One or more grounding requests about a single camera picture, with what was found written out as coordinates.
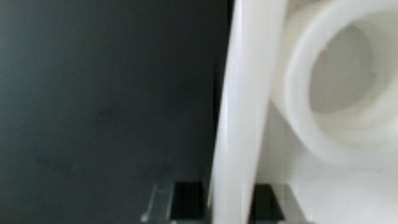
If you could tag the white square table top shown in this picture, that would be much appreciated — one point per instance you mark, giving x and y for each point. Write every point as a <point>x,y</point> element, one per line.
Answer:
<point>307,124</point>

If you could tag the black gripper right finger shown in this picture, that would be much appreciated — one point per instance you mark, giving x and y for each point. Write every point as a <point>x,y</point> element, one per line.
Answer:
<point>275,208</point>

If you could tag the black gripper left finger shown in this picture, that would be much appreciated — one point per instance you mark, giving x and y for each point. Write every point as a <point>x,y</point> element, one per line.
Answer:
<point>175,205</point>

